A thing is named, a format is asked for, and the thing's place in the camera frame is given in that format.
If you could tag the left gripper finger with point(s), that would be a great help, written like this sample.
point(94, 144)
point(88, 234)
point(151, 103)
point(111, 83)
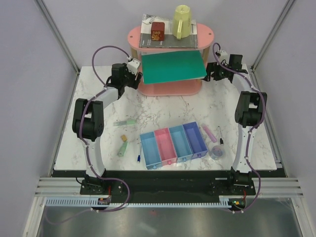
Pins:
point(138, 77)
point(134, 81)

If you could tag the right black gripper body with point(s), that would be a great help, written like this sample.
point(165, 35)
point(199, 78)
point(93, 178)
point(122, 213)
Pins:
point(219, 72)

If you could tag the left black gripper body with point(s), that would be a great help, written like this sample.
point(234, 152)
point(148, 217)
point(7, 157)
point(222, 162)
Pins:
point(127, 81)

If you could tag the pink two-tier shelf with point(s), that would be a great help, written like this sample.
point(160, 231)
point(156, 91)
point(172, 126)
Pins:
point(177, 88)

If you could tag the green highlighter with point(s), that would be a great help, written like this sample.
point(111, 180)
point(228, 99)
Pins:
point(122, 149)
point(125, 122)

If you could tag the pink highlighter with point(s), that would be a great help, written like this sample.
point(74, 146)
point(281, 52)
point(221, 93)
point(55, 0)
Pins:
point(210, 134)

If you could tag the purple drawer bin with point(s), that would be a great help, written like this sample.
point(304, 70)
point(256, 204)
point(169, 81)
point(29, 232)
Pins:
point(195, 139)

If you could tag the light blue drawer bin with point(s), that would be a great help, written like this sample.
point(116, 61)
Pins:
point(150, 151)

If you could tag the pink drawer bin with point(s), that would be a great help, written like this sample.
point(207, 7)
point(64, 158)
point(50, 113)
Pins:
point(165, 146)

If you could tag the sky blue drawer bin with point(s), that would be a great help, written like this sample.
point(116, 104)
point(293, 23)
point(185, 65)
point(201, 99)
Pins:
point(181, 144)

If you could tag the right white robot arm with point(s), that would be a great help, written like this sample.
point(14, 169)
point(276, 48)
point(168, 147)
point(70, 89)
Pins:
point(249, 113)

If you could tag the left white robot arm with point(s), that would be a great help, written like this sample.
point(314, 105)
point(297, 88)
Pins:
point(88, 119)

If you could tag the green folder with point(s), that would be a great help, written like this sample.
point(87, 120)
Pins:
point(172, 66)

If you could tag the grey setup manual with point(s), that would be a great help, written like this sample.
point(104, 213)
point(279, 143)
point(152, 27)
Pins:
point(170, 41)

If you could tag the spiral notebook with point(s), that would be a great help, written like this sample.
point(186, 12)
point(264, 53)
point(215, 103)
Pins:
point(148, 19)

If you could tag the red-brown cube box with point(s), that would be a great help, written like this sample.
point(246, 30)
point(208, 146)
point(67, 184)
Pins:
point(157, 31)

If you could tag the yellow plastic pitcher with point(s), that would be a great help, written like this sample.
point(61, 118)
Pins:
point(181, 23)

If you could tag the yellow eraser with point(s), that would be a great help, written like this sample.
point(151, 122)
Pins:
point(124, 138)

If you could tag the black cap pen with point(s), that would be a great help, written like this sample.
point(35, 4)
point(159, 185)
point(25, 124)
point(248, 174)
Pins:
point(221, 136)

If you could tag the clear cup of pins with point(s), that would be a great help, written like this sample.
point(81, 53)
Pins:
point(217, 152)

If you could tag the blue cap pen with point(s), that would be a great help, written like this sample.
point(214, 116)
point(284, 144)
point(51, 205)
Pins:
point(140, 154)

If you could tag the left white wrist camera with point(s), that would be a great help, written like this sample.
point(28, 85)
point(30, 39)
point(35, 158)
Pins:
point(133, 66)

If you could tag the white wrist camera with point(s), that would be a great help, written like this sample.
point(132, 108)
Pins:
point(133, 66)
point(222, 56)

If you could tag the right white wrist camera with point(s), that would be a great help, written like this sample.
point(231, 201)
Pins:
point(222, 56)

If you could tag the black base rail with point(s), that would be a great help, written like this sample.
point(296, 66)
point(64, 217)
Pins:
point(157, 185)

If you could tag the light blue cable duct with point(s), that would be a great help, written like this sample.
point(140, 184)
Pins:
point(96, 202)

